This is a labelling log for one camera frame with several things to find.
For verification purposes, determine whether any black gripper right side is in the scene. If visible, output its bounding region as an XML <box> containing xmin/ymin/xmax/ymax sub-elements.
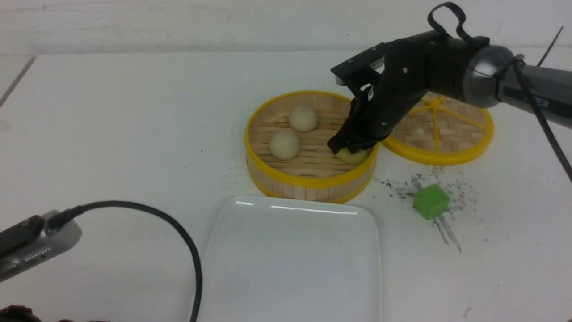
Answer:
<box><xmin>327</xmin><ymin>38</ymin><xmax>434</xmax><ymax>155</ymax></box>

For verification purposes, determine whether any bamboo steamer basket yellow rim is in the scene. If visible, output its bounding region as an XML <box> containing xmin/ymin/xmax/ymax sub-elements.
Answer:
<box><xmin>244</xmin><ymin>90</ymin><xmax>379</xmax><ymax>203</ymax></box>

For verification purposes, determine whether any green cube block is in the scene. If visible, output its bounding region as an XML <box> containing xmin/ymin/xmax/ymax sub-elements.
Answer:
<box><xmin>413</xmin><ymin>185</ymin><xmax>451</xmax><ymax>220</ymax></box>

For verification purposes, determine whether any yellow steamed bun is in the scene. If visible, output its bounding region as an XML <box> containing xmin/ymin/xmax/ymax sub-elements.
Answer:
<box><xmin>335</xmin><ymin>148</ymin><xmax>369</xmax><ymax>166</ymax></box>

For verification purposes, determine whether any white rectangular plate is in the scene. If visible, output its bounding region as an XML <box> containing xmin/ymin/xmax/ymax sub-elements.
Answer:
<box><xmin>198</xmin><ymin>196</ymin><xmax>382</xmax><ymax>322</ymax></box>

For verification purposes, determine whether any black camera cable left side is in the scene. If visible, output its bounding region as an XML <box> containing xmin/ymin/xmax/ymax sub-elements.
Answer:
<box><xmin>47</xmin><ymin>201</ymin><xmax>203</xmax><ymax>322</ymax></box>

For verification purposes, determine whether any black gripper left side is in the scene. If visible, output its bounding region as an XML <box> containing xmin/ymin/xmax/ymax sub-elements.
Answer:
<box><xmin>0</xmin><ymin>305</ymin><xmax>42</xmax><ymax>322</ymax></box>

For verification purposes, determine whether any white steamed bun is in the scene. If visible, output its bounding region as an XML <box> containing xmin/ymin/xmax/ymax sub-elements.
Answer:
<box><xmin>289</xmin><ymin>106</ymin><xmax>319</xmax><ymax>133</ymax></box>
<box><xmin>269</xmin><ymin>132</ymin><xmax>301</xmax><ymax>161</ymax></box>

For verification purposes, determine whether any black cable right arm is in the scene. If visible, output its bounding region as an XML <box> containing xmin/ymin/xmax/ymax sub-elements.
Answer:
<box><xmin>427</xmin><ymin>2</ymin><xmax>572</xmax><ymax>184</ymax></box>

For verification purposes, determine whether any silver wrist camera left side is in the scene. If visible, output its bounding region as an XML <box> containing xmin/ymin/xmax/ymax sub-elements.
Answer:
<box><xmin>0</xmin><ymin>208</ymin><xmax>82</xmax><ymax>282</ymax></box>

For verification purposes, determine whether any bamboo steamer lid yellow rim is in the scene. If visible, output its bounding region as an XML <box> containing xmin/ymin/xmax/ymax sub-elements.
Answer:
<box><xmin>382</xmin><ymin>92</ymin><xmax>495</xmax><ymax>166</ymax></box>

